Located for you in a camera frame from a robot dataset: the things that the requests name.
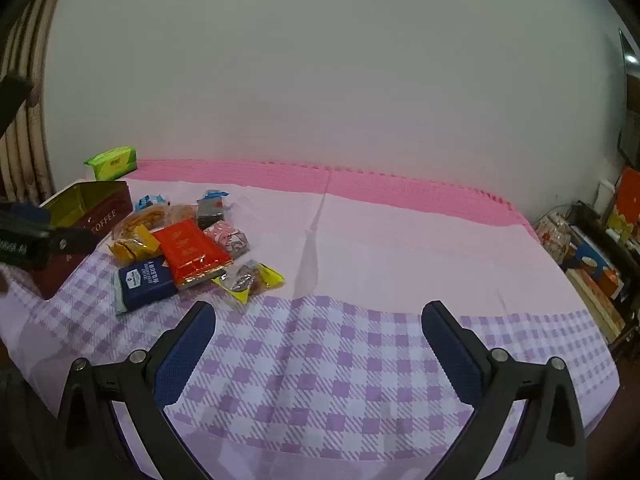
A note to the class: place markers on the grey snack packet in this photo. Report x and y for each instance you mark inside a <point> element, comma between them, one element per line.
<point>210,212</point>

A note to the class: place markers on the light blue candy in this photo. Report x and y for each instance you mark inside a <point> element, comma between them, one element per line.
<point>150,202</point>

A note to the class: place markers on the brown snack packet yellow ends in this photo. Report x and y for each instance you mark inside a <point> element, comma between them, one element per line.
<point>247,280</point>

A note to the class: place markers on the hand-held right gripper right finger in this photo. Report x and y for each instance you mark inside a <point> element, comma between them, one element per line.
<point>455,355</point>

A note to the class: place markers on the red and gold tin box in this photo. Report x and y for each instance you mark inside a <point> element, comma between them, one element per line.
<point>100,215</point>

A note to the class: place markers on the beige patterned curtain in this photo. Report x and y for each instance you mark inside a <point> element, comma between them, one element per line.
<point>30,160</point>

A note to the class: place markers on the pink foam mat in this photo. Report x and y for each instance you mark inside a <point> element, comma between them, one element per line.
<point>400,190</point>

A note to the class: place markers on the navy cracker packet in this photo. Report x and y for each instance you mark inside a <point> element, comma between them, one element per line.
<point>147,282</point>

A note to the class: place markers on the clear fried dough twist packet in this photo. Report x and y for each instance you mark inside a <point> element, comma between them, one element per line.
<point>145,220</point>

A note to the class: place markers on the pink snack packet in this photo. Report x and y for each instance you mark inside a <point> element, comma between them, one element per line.
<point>227,240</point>

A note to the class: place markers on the green tissue pack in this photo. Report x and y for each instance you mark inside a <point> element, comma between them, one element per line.
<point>112,162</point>

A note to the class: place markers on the purple checked tablecloth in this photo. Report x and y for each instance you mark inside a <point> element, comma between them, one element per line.
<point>350,270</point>

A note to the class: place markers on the red snack packet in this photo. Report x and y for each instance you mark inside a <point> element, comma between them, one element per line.
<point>187,250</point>

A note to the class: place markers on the dark candy with blue ends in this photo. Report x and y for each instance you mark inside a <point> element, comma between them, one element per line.
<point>214,194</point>

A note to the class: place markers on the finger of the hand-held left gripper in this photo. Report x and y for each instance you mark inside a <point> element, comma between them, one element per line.
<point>72,244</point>

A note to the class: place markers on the dark framed screen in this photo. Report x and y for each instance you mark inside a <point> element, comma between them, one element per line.
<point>631,125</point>

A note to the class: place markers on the floral jar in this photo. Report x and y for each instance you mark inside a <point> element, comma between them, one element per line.
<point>554,235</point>

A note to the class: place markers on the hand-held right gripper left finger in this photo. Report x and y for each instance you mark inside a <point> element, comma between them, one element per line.
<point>185,355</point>

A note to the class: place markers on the clear nut bar packet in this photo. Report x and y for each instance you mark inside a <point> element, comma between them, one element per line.
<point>182,212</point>

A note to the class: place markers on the blue and orange box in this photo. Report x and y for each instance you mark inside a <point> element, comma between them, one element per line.
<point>595,267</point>

